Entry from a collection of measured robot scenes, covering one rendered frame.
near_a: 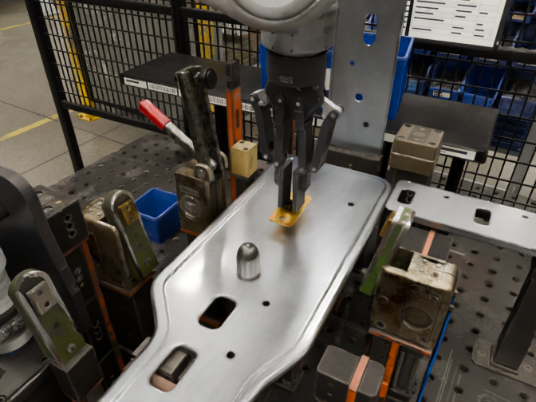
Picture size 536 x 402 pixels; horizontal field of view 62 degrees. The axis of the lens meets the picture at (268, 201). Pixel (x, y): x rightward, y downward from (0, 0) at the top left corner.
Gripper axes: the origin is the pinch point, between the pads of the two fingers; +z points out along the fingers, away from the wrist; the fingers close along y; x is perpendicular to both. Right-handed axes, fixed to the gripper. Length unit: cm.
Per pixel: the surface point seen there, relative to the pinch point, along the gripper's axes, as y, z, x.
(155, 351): -2.7, 5.9, -29.2
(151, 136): -81, 36, 56
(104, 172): -78, 36, 30
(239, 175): -12.5, 4.8, 5.5
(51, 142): -236, 106, 122
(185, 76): -15.6, -15.0, -2.6
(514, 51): 25, -9, 54
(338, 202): 5.2, 6.0, 7.5
